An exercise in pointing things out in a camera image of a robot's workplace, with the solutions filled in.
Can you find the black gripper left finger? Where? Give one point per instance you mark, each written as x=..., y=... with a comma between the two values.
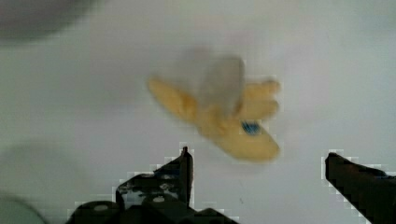
x=173, y=178

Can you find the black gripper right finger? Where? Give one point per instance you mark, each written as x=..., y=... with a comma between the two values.
x=371, y=191

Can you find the yellow peeled toy banana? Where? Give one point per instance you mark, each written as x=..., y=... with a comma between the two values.
x=226, y=109

